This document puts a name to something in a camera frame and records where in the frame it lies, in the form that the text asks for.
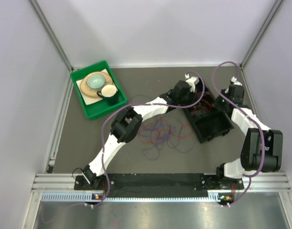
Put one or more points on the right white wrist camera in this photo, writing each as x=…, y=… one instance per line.
x=235, y=81

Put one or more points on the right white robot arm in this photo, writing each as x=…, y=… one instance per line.
x=262, y=147

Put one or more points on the white square board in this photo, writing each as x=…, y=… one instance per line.
x=87, y=99

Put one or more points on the light teal bowl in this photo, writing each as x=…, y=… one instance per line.
x=96, y=81

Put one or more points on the wooden round plate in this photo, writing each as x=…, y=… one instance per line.
x=93, y=92

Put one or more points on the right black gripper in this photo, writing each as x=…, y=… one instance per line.
x=217, y=103

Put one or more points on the dark green mug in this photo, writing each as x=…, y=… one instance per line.
x=109, y=94

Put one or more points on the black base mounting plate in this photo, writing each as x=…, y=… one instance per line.
x=198, y=181

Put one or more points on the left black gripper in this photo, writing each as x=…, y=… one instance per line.
x=193, y=97

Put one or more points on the slotted grey cable duct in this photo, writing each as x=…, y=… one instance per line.
x=94, y=197

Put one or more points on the black three-compartment tray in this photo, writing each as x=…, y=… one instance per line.
x=207, y=121

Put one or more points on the green plastic bin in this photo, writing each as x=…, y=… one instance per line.
x=100, y=108

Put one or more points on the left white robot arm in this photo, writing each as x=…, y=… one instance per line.
x=128, y=120

